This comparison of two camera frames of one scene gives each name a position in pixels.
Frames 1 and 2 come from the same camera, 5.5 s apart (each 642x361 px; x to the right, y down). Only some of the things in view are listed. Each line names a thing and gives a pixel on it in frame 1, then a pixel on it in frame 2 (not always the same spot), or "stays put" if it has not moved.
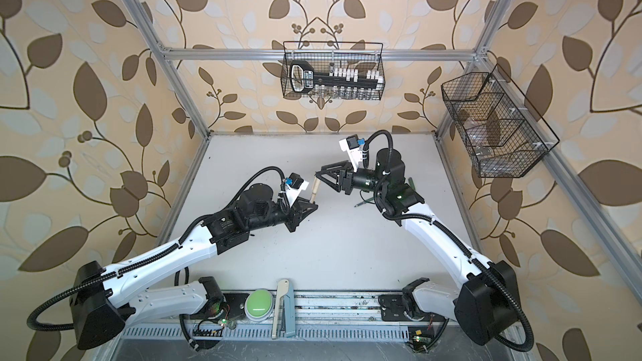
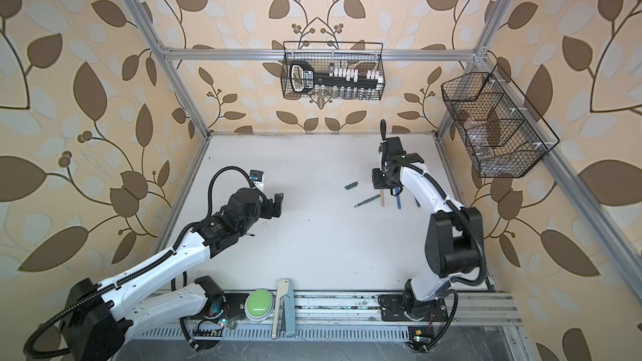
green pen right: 364,202 stays put
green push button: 259,305 stays put
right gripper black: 344,176 to 376,178
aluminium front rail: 353,307 stays put
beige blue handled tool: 285,292 stays put
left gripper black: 295,213 to 268,211
